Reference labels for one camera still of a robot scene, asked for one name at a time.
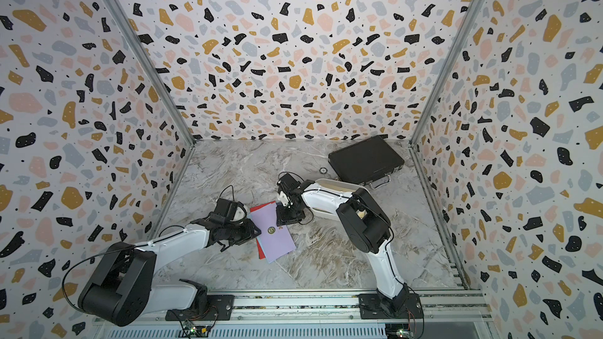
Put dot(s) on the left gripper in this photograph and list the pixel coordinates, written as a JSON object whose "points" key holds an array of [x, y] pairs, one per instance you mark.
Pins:
{"points": [[249, 231]]}

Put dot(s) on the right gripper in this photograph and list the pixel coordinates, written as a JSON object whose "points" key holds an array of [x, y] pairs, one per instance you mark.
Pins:
{"points": [[280, 220]]}

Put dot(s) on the red envelope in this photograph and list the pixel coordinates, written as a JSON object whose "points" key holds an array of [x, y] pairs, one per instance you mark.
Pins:
{"points": [[264, 217]]}

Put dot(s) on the purple envelope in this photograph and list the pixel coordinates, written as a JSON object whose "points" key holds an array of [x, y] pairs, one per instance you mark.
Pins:
{"points": [[286, 243]]}

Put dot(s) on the white storage box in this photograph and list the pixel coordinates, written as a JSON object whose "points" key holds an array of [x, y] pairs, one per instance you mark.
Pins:
{"points": [[324, 196]]}

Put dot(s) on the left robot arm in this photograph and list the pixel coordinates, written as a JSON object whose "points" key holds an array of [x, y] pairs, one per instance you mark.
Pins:
{"points": [[121, 287]]}

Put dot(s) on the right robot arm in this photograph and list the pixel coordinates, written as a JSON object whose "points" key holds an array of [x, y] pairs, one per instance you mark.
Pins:
{"points": [[364, 221]]}

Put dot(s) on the black case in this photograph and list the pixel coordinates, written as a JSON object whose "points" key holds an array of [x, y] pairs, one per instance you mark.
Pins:
{"points": [[365, 162]]}

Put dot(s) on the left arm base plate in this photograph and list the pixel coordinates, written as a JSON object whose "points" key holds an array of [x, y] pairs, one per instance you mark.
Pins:
{"points": [[205, 308]]}

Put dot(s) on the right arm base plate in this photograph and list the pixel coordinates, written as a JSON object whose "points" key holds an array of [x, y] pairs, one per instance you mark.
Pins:
{"points": [[374, 306]]}

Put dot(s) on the aluminium rail frame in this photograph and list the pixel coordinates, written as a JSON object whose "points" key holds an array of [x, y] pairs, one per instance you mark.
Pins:
{"points": [[431, 313]]}

